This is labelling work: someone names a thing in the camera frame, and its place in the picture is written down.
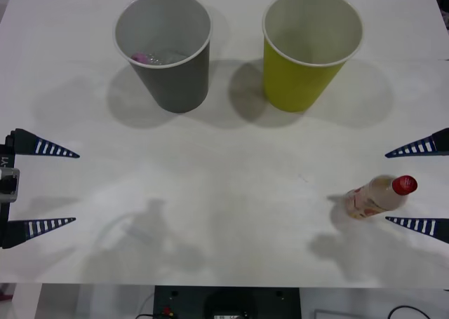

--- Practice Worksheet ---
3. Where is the pink-capped clear plastic bottle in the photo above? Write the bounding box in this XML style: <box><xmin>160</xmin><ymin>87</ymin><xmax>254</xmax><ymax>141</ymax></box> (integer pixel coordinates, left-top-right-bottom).
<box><xmin>130</xmin><ymin>50</ymin><xmax>190</xmax><ymax>67</ymax></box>

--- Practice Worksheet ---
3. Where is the red-capped clear plastic bottle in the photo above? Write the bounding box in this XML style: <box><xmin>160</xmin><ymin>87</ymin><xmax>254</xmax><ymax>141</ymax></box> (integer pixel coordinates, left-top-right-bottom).
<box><xmin>344</xmin><ymin>174</ymin><xmax>418</xmax><ymax>220</ymax></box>

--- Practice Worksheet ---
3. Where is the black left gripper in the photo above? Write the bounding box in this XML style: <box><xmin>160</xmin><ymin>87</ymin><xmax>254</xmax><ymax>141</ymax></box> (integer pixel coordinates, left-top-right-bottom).
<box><xmin>0</xmin><ymin>128</ymin><xmax>81</xmax><ymax>249</ymax></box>

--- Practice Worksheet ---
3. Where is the black looped cable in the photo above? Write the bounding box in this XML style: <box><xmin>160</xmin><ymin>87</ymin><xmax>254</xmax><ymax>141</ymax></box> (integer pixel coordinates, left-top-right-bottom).
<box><xmin>388</xmin><ymin>304</ymin><xmax>436</xmax><ymax>319</ymax></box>

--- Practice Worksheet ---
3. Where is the yellow-green plastic bin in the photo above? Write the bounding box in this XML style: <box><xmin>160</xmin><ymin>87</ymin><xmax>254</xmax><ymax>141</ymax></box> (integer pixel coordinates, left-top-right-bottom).
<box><xmin>261</xmin><ymin>0</ymin><xmax>365</xmax><ymax>114</ymax></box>

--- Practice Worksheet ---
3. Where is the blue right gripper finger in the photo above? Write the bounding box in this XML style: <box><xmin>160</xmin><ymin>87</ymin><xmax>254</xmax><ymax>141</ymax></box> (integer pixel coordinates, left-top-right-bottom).
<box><xmin>384</xmin><ymin>216</ymin><xmax>449</xmax><ymax>245</ymax></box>
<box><xmin>384</xmin><ymin>127</ymin><xmax>449</xmax><ymax>158</ymax></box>

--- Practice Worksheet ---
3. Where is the black robot torso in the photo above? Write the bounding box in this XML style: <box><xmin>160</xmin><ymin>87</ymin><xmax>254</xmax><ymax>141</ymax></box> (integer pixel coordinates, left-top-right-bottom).
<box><xmin>153</xmin><ymin>285</ymin><xmax>301</xmax><ymax>319</ymax></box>

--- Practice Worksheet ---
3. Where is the grey plastic bin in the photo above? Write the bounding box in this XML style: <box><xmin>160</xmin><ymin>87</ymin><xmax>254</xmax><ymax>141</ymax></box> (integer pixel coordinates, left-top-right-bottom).
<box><xmin>112</xmin><ymin>0</ymin><xmax>214</xmax><ymax>114</ymax></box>

